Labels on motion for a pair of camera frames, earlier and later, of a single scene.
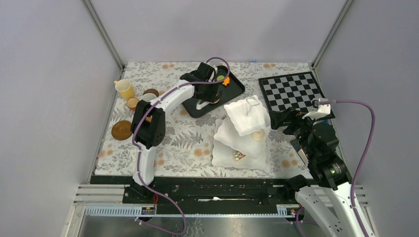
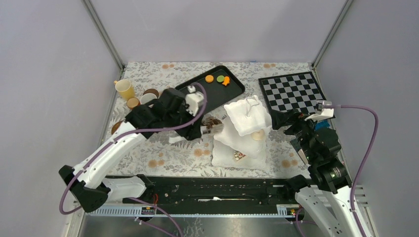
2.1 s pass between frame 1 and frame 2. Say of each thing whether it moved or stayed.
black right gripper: stayed
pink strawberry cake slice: stayed
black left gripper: moved
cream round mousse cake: stayed
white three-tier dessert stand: stayed
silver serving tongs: moved
